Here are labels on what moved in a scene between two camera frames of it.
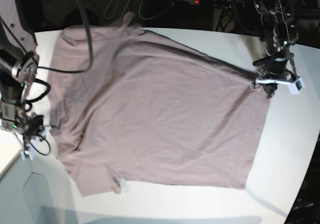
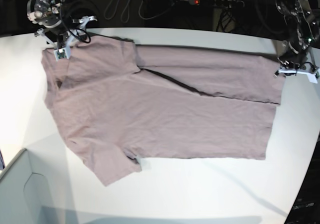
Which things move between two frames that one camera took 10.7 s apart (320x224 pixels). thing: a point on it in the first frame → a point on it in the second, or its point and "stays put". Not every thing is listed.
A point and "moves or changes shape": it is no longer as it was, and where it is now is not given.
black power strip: [219, 2] stays put
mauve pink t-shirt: [152, 112] moves or changes shape
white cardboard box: [36, 191] stays put
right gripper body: [278, 65] → [289, 68]
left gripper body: [29, 125] → [63, 40]
